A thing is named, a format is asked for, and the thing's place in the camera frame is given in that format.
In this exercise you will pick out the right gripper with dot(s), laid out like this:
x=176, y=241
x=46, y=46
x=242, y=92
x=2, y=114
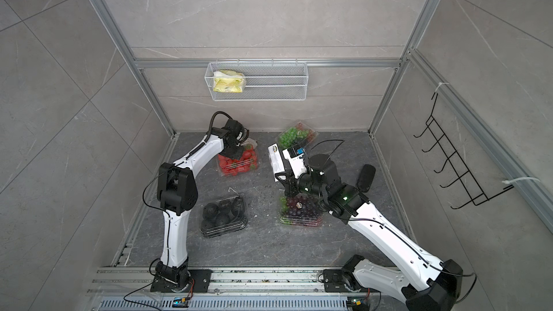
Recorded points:
x=290, y=183

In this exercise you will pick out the white sticker sheet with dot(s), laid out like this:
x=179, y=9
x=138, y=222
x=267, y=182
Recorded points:
x=276, y=161

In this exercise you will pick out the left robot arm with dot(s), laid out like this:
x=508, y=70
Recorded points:
x=177, y=193

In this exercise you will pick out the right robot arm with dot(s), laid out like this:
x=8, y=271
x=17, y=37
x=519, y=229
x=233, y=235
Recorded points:
x=418, y=279

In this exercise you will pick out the black fruit box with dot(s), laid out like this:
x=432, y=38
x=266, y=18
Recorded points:
x=224, y=216

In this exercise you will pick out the strawberry box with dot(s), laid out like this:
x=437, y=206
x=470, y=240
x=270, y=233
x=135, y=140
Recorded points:
x=247, y=162

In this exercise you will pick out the purple grape box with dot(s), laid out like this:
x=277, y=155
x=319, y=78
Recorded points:
x=301, y=209

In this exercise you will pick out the green grape box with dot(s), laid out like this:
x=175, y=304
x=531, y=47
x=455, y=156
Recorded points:
x=298, y=134

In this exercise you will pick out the black oval object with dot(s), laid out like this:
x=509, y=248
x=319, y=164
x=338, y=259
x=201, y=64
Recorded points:
x=366, y=178

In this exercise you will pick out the yellow packet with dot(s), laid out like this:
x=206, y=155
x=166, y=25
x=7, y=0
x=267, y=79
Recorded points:
x=227, y=81

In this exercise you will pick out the black hook rack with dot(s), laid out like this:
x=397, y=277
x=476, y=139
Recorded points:
x=455, y=162

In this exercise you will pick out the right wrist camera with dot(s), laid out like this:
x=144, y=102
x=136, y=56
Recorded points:
x=295, y=155

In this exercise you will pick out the white wire basket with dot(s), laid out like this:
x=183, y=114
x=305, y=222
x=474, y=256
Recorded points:
x=265, y=81

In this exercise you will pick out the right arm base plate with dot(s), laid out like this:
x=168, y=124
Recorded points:
x=335, y=280

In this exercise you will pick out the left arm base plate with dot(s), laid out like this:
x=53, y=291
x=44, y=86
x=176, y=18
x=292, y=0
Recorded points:
x=199, y=279

